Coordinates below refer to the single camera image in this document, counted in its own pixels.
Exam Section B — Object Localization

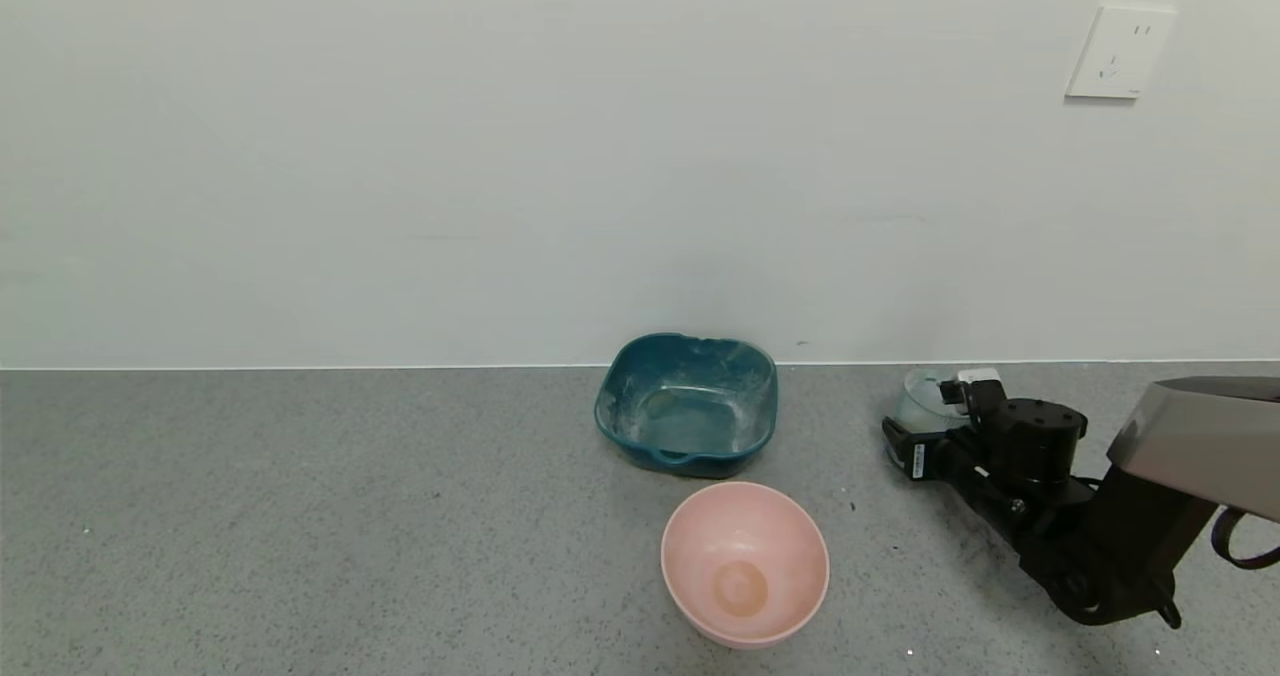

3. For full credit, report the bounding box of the clear plastic cup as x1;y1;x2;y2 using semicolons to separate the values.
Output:
893;369;969;437

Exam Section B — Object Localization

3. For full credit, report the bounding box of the dark strap loop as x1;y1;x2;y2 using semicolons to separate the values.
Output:
1211;507;1280;570

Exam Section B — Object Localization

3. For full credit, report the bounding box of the white wall outlet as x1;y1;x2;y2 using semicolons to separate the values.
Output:
1065;4;1179;101

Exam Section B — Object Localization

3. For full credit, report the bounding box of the teal plastic basin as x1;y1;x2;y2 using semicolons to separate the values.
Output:
594;332;779;480

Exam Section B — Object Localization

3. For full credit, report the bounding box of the pink bowl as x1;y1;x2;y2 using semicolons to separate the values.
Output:
661;481;831;650

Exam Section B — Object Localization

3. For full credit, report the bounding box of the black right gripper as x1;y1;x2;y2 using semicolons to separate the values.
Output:
881;416;993;483

